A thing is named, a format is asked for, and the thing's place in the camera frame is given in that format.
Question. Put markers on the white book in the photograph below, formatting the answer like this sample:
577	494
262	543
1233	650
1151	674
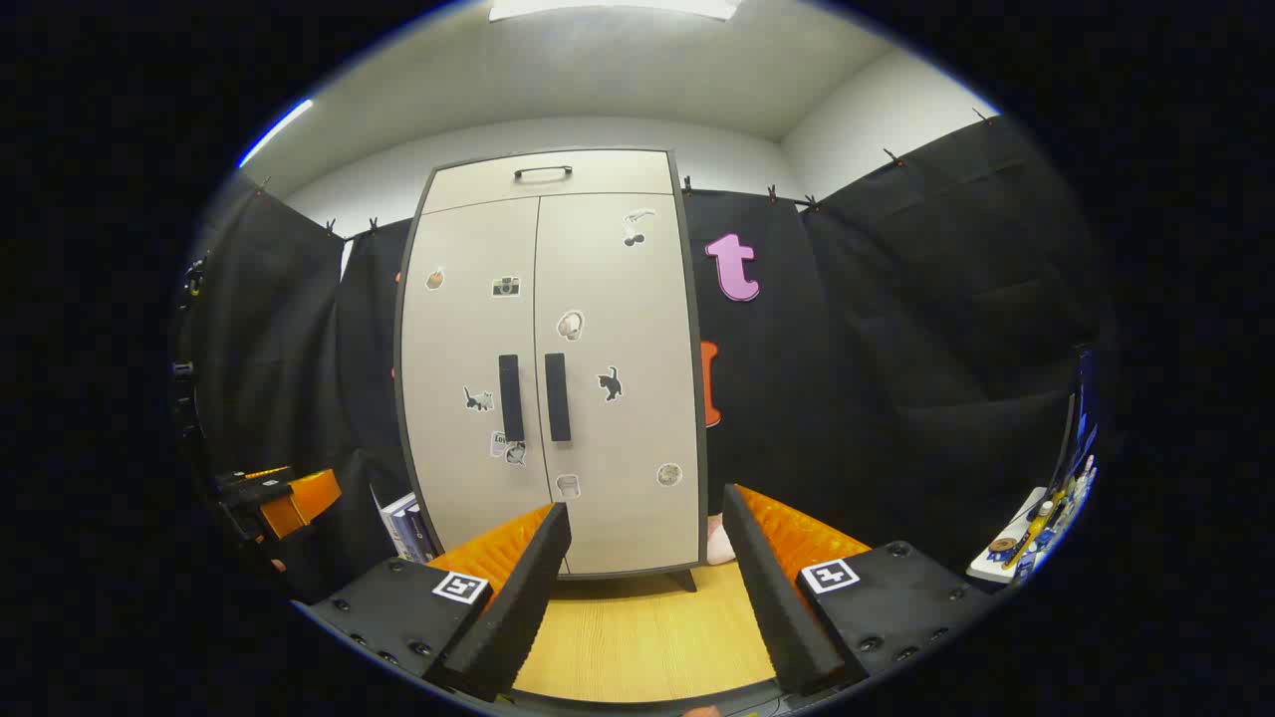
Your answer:
391	523

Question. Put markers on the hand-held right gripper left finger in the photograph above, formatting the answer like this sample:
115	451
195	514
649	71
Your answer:
523	597

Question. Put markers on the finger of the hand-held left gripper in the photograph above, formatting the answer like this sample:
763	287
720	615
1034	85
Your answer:
299	503

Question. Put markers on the blue printed panel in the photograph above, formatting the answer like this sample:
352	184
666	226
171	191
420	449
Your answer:
1084	428

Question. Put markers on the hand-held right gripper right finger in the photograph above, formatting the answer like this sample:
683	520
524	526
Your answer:
772	597

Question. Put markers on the beige double-door shoe cabinet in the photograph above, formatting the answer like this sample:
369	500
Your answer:
598	174

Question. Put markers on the large ceiling light panel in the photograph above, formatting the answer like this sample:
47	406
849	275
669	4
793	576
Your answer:
613	8

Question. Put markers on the white flat board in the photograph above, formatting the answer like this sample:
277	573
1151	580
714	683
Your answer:
1001	558

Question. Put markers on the black backdrop cloth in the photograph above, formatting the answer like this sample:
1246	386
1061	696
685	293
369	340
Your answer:
896	349

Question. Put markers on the beige door with camera sticker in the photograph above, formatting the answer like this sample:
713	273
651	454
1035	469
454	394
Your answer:
448	349

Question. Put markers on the beige door with headphones sticker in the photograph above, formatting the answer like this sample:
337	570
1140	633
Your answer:
637	329

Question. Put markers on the blue-grey book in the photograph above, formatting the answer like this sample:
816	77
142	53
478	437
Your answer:
416	533

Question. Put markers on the pale pink round object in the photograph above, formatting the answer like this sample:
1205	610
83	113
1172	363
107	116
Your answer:
719	543

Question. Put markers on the yellow tool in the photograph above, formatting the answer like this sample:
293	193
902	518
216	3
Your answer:
1041	518

